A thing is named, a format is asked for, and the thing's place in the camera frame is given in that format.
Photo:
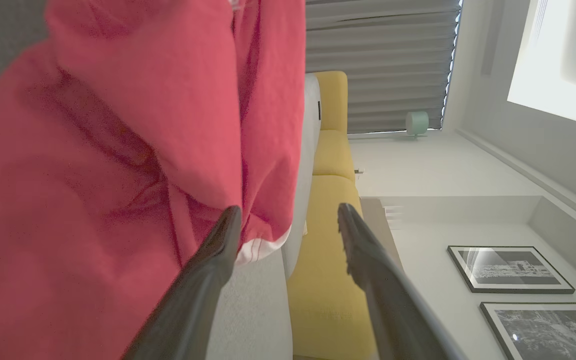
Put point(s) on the yellow fabric sofa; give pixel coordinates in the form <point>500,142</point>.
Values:
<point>328,300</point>

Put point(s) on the mint green round lamp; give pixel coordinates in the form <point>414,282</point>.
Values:
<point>417,122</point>

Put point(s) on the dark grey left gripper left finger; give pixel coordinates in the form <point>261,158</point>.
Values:
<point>203,280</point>

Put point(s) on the black framed monochrome picture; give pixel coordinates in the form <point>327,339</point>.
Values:
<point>553,332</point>
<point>510,270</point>

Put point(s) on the bright ceiling light panel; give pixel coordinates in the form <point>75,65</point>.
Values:
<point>563,55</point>

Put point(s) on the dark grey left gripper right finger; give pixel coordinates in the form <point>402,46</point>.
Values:
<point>383,300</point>

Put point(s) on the grey window blinds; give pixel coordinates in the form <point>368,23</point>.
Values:
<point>383,60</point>

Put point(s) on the red jersey with white trim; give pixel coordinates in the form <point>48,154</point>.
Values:
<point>118,150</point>

